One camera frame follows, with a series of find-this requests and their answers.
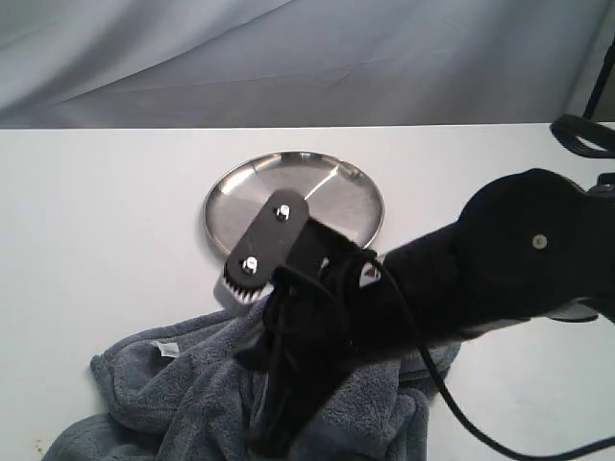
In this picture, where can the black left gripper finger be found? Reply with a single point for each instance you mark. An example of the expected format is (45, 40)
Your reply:
(304, 355)

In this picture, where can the white backdrop cloth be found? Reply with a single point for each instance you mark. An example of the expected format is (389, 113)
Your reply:
(252, 64)

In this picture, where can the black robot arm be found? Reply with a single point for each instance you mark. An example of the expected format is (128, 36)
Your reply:
(525, 246)

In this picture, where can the round stainless steel plate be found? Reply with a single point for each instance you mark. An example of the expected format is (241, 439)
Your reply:
(338, 194)

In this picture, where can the grey-blue fleece towel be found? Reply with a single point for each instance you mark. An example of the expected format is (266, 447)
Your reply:
(176, 393)

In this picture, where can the black stand pole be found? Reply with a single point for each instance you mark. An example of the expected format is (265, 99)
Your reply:
(600, 84)

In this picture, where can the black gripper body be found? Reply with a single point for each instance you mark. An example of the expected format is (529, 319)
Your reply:
(287, 259)

